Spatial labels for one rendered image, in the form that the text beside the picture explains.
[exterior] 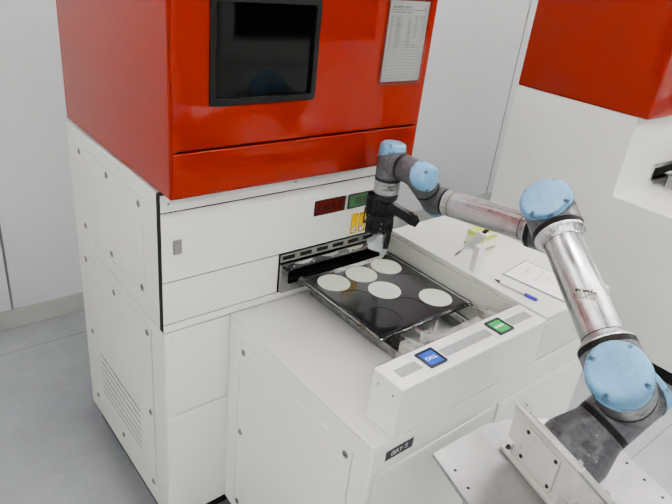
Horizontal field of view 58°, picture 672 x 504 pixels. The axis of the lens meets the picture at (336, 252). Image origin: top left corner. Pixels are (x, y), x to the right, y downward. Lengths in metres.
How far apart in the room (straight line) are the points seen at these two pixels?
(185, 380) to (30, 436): 1.00
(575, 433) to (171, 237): 1.02
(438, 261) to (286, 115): 0.70
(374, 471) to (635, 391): 0.59
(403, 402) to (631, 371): 0.47
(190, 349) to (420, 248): 0.78
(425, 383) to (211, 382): 0.74
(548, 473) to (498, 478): 0.11
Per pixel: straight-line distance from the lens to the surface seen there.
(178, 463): 2.04
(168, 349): 1.74
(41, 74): 2.92
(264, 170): 1.57
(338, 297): 1.74
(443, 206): 1.71
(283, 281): 1.82
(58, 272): 3.24
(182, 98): 1.41
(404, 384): 1.36
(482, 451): 1.47
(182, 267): 1.62
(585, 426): 1.36
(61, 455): 2.59
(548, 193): 1.43
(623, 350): 1.24
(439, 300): 1.81
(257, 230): 1.69
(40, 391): 2.89
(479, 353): 1.52
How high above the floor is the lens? 1.79
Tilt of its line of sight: 27 degrees down
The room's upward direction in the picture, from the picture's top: 7 degrees clockwise
